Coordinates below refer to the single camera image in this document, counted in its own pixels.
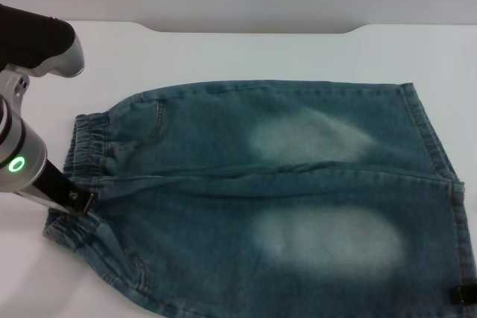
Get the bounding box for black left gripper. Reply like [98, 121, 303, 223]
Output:
[32, 159, 95, 217]

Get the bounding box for blue denim shorts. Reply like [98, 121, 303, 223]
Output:
[42, 79, 469, 318]

